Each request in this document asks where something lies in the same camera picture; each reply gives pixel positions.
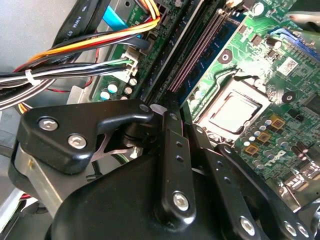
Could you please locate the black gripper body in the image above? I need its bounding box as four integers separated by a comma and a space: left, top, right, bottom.
44, 149, 250, 240

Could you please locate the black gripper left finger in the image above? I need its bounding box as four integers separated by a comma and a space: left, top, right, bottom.
17, 98, 198, 225

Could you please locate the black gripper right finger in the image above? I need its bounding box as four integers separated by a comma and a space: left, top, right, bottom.
185, 124, 314, 240

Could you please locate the blue RAM stick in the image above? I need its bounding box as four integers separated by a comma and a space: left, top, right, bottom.
179, 12, 248, 104

